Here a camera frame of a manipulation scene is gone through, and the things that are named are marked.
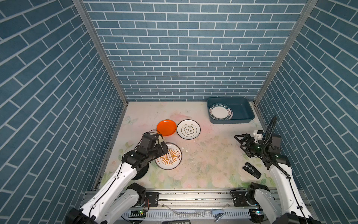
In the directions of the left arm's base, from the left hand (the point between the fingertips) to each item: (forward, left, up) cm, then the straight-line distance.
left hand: (163, 149), depth 80 cm
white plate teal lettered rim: (+38, -43, -10) cm, 58 cm away
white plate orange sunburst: (-1, -5, -12) cm, 13 cm away
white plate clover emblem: (+21, -16, -11) cm, 29 cm away
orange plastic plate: (+23, 0, -10) cm, 25 cm away
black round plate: (-10, +13, -10) cm, 19 cm away
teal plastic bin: (+40, -63, -11) cm, 75 cm away
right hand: (+3, -42, +6) cm, 43 cm away
